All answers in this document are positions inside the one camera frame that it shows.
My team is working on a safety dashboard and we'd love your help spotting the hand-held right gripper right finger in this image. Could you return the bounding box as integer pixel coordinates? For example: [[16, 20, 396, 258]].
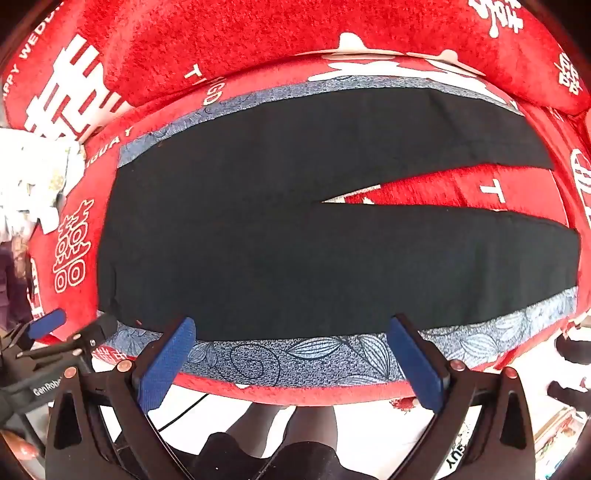
[[388, 314, 536, 480]]

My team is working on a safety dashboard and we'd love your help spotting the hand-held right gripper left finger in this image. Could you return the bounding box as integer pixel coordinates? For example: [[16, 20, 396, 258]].
[[45, 316, 197, 480]]

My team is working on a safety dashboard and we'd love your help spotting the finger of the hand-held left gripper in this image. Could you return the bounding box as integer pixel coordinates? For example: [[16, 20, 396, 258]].
[[0, 308, 66, 356], [16, 313, 118, 365]]

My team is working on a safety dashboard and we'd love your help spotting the person's left hand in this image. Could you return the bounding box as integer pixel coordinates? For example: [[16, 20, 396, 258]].
[[0, 429, 40, 462]]

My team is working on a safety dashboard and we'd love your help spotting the dark purple cloth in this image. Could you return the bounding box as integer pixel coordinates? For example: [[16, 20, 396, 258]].
[[0, 240, 33, 326]]

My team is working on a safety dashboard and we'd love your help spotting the blue-grey leaf patterned cloth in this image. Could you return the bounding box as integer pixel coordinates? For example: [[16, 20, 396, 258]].
[[104, 76, 580, 388]]

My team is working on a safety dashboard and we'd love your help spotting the person's left leg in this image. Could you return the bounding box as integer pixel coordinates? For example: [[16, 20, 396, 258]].
[[226, 401, 289, 457]]

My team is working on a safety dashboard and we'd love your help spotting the person's leg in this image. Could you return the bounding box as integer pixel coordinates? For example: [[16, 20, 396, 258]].
[[284, 406, 338, 450], [226, 401, 289, 457]]

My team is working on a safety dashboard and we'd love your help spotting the person's right leg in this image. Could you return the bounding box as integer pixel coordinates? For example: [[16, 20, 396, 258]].
[[284, 406, 338, 450]]

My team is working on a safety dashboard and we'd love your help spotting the white patterned cloth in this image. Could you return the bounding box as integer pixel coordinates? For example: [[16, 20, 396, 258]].
[[0, 127, 86, 241]]

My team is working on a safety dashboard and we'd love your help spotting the black shoe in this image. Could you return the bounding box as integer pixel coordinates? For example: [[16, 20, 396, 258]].
[[556, 323, 591, 365], [547, 381, 591, 416]]

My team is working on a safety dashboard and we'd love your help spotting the colourful printed carton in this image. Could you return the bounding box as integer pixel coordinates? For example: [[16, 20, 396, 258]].
[[531, 406, 587, 472]]

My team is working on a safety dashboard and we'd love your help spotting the red printed sofa seat cover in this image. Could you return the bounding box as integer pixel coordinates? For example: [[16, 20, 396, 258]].
[[28, 46, 591, 407]]

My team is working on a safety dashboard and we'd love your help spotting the red printed sofa back cover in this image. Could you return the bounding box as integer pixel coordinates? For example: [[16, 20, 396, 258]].
[[0, 0, 591, 144]]

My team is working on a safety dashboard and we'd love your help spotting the black cable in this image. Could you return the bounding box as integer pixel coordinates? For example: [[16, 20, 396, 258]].
[[159, 392, 208, 430]]

